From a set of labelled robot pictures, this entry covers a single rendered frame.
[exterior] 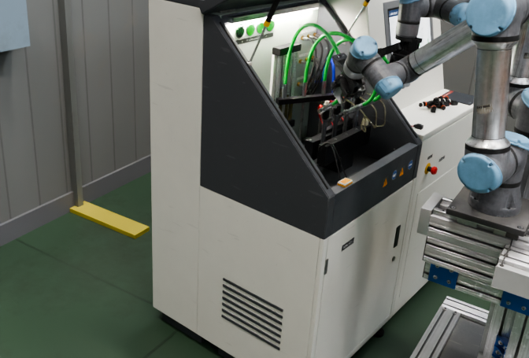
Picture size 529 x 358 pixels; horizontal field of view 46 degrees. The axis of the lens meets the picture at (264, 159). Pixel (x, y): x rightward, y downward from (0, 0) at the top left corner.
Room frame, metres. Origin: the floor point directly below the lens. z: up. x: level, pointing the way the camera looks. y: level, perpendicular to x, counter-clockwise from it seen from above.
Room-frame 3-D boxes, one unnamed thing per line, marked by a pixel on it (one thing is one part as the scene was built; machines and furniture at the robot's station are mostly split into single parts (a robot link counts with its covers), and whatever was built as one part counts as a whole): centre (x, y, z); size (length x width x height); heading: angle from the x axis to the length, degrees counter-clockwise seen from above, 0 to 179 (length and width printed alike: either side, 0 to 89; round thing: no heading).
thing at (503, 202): (1.68, -0.69, 1.09); 0.15 x 0.15 x 0.10
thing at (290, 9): (2.42, -0.01, 1.43); 0.54 x 0.03 x 0.02; 143
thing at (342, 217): (2.12, -0.41, 0.87); 0.62 x 0.04 x 0.16; 143
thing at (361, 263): (2.11, -0.42, 0.44); 0.65 x 0.02 x 0.68; 143
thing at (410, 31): (2.09, -0.45, 1.46); 0.08 x 0.08 x 0.05
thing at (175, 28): (2.82, -0.06, 0.75); 1.40 x 0.28 x 1.50; 143
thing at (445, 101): (2.76, -0.78, 1.01); 0.23 x 0.11 x 0.06; 143
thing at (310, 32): (2.61, -0.16, 1.20); 0.13 x 0.03 x 0.31; 143
